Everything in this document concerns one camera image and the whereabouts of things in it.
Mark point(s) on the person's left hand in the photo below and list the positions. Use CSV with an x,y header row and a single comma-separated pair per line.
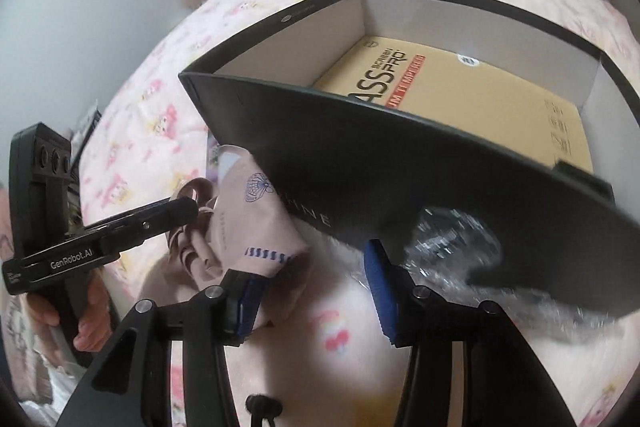
x,y
95,317

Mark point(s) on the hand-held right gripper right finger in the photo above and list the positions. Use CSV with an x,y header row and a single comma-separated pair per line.
x,y
384,292

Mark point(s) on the tan cardboard box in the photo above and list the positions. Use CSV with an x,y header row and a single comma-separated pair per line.
x,y
475,107

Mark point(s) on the clear bubble wrap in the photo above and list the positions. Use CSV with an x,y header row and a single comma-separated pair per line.
x,y
450,237

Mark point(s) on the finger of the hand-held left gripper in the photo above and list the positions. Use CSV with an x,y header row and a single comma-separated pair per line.
x,y
150,219

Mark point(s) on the black cardboard box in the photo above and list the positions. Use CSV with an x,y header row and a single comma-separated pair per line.
x,y
400,157

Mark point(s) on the pink printed blanket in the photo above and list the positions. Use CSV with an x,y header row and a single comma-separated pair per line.
x,y
165,107

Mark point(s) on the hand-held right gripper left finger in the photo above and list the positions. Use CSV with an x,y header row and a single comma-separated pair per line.
x,y
247,304

